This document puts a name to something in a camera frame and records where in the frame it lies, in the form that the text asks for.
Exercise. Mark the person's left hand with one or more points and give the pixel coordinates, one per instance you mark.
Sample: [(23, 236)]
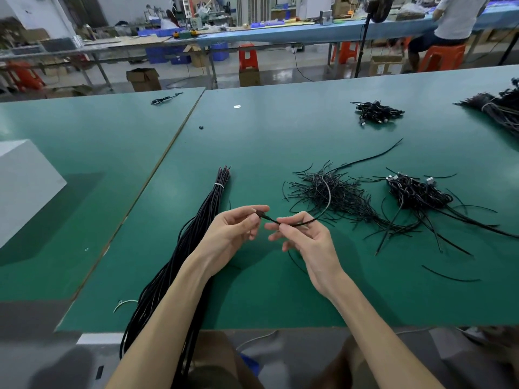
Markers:
[(223, 243)]

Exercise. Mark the person's right hand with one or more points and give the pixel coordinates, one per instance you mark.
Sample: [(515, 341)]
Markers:
[(312, 251)]

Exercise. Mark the person's right forearm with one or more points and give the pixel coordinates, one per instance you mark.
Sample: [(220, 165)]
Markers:
[(381, 340)]

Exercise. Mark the person's left forearm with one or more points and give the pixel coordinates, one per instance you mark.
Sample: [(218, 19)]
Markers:
[(158, 336)]

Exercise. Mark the blue plastic item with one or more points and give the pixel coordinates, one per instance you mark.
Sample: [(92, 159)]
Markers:
[(251, 365)]

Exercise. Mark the small cardboard box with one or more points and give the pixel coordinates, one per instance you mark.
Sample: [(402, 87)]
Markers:
[(250, 77)]

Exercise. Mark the open cardboard box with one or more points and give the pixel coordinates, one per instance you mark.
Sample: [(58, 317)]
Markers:
[(143, 80)]

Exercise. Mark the red plastic stool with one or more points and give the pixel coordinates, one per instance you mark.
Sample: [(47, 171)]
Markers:
[(249, 57)]

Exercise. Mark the orange plastic stool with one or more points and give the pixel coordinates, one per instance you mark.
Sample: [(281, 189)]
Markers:
[(348, 52), (24, 77), (443, 59)]

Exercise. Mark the large white box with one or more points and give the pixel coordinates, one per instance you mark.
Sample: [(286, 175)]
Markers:
[(24, 190)]

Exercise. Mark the long blue workbench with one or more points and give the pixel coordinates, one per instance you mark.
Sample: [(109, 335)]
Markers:
[(324, 32)]

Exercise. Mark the black fan on stand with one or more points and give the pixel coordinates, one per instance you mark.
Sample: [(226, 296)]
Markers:
[(377, 5)]

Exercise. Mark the black tripod stand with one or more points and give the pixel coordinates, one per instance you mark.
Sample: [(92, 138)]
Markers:
[(509, 46)]

